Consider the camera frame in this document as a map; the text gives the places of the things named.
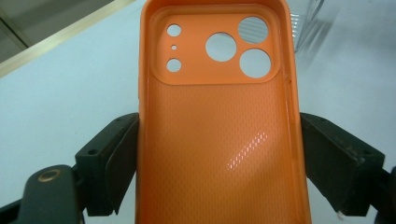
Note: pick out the orange phone case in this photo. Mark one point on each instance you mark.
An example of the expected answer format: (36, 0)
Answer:
(218, 124)

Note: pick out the clear plastic storage bin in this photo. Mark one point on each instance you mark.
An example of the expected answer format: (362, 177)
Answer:
(306, 25)

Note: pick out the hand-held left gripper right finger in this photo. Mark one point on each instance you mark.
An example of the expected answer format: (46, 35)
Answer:
(339, 165)

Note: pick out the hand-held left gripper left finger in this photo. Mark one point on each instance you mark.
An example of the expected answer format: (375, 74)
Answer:
(107, 168)

